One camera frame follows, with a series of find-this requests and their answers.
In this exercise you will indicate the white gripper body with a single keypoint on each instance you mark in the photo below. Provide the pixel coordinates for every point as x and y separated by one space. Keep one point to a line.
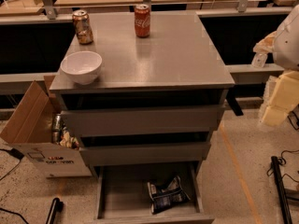
287 46

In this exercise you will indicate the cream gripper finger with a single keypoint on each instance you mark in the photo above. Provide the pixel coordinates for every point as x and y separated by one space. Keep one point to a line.
270 116

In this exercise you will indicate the blue chip bag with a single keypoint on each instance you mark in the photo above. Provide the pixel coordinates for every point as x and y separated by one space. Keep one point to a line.
166 196

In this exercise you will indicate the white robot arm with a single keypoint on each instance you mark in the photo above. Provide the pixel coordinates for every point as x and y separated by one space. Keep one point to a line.
283 44

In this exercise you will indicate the middle grey drawer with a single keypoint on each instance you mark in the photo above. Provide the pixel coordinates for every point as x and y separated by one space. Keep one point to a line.
141 154

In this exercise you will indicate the top grey drawer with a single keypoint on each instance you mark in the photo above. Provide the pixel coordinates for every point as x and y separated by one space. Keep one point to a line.
131 121

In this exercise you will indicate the grey drawer cabinet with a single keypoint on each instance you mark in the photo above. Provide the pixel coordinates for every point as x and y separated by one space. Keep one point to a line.
177 65

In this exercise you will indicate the open bottom grey drawer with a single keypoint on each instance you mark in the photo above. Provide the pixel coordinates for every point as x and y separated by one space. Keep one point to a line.
123 195

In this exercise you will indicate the clear sanitizer pump bottle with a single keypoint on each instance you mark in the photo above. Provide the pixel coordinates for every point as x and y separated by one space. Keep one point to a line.
259 60

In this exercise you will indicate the black stand bar right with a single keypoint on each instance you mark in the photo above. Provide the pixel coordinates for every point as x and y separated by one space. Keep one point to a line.
285 210

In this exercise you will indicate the red coca-cola can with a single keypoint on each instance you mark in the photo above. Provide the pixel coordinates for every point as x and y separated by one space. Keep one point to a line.
142 20

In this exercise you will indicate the white bowl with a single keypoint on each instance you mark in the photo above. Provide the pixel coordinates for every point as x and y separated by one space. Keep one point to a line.
82 67

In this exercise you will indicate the snack packets in box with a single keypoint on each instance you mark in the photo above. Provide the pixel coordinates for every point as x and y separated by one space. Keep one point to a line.
67 140

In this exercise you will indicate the silver can in box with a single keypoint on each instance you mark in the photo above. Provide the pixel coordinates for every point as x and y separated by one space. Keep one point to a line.
56 128

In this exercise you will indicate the gold patterned can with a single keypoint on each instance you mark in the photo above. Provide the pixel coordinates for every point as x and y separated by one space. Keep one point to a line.
82 26

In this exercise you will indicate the black object bottom left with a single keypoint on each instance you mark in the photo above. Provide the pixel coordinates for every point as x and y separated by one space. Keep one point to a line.
56 207

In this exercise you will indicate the open cardboard box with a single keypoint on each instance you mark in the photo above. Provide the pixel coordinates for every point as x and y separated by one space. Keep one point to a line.
29 130

